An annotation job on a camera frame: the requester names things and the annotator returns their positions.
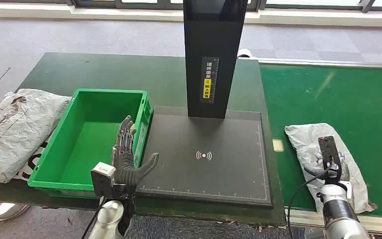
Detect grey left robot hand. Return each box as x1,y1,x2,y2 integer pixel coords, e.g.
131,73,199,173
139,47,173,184
111,115,160,186

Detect plain grey parcel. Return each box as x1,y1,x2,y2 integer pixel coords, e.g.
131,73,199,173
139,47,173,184
284,122,378,215

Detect large grey black-print parcel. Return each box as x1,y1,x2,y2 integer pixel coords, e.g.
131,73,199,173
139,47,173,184
0,88,72,184

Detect black inbound scanner machine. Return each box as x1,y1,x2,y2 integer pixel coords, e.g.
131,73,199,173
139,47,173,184
135,0,274,209

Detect white conveyor end roller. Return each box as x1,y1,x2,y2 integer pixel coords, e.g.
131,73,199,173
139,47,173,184
236,48,253,60

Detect green conveyor belt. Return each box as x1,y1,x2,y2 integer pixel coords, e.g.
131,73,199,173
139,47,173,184
258,62,382,219

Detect green plastic crate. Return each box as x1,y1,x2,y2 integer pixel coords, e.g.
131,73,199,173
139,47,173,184
27,88,153,200

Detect dark green table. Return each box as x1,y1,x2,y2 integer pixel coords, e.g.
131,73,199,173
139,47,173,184
0,52,288,228

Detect black yellow ruler label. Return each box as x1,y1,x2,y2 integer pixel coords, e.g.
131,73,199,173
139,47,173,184
200,56,219,104

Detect round chrome base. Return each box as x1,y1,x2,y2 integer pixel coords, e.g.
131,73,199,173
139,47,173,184
0,201,31,222

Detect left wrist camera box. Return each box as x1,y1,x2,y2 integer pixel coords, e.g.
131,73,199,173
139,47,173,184
90,162,117,199

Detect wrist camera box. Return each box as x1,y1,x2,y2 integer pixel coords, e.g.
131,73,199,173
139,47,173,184
318,135,342,177
90,162,117,199

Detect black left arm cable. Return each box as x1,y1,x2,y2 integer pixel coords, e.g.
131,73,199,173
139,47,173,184
80,196,107,239

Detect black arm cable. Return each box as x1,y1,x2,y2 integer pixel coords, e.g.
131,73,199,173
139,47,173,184
286,156,335,239
80,196,107,239

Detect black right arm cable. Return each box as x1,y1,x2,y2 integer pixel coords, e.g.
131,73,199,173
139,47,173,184
286,156,335,239

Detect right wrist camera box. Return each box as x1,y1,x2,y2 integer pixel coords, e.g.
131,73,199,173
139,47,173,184
318,135,342,177

